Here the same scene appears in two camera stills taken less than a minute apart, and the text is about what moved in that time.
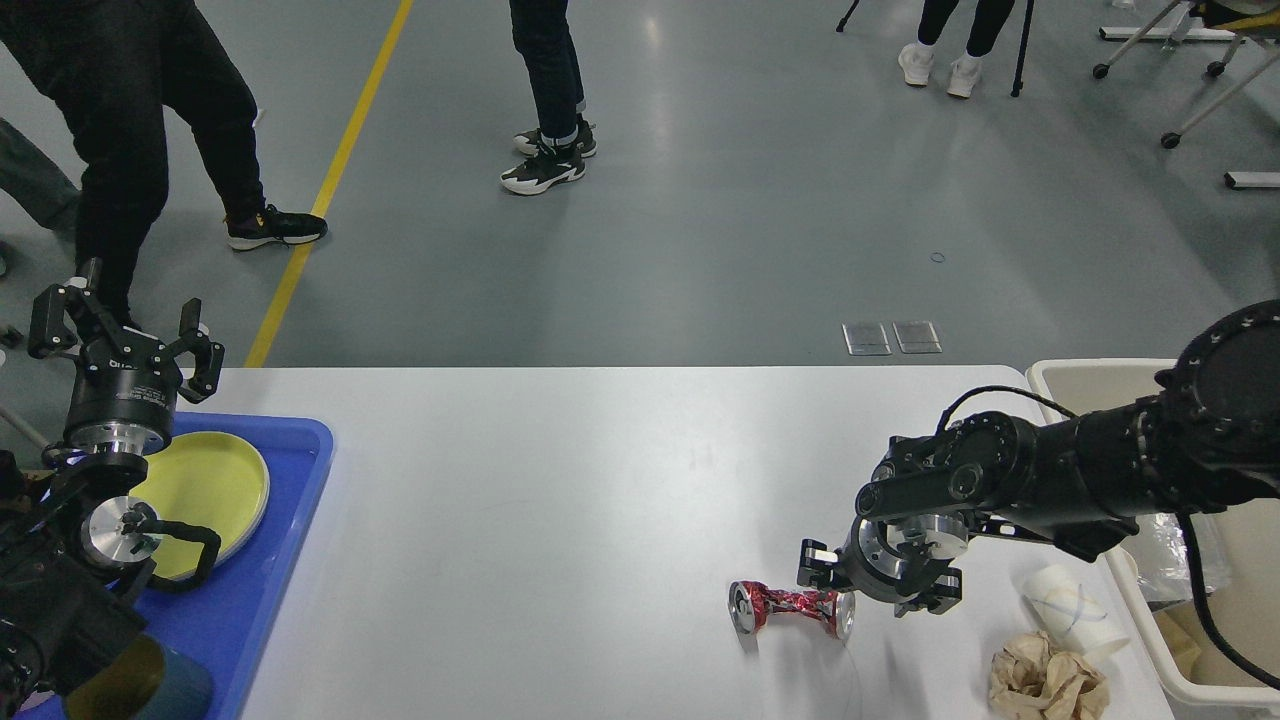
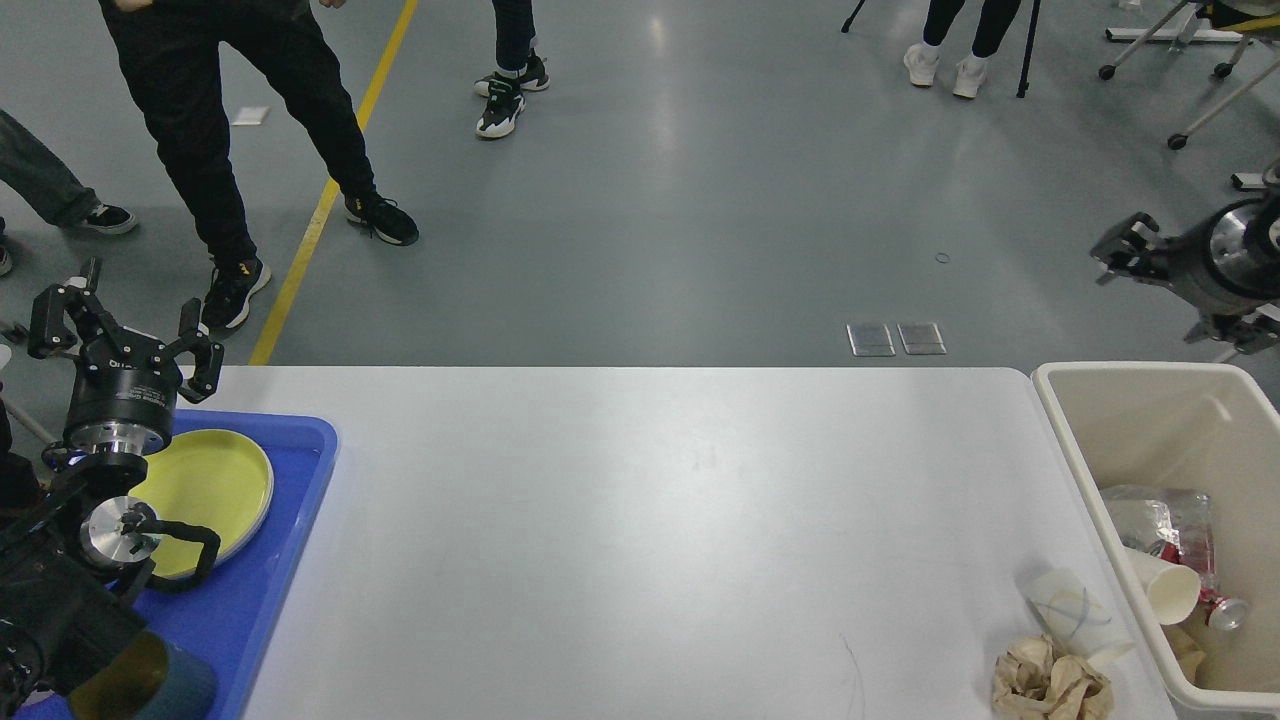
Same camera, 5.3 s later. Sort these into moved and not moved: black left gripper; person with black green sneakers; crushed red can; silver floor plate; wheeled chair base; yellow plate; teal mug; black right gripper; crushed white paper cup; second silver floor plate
Moved: black right gripper; person with black green sneakers; crushed red can
Not moved: black left gripper; second silver floor plate; silver floor plate; wheeled chair base; teal mug; crushed white paper cup; yellow plate
